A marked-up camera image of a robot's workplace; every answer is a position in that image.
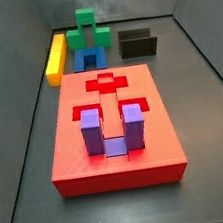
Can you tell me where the blue U-shaped block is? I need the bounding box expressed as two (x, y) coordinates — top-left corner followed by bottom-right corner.
(73, 47), (107, 72)

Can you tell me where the red base board with slots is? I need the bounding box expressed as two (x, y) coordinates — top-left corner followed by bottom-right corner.
(51, 64), (187, 197)

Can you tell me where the black angled fixture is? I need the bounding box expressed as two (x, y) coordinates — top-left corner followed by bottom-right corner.
(117, 28), (158, 59)

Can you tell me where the purple U-shaped block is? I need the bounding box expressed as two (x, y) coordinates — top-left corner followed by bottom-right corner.
(80, 104), (145, 157)

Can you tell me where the yellow long bar block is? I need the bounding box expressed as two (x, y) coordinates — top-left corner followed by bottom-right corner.
(45, 34), (67, 87)

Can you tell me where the green stepped arch block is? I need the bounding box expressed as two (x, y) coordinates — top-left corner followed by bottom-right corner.
(66, 7), (112, 51)

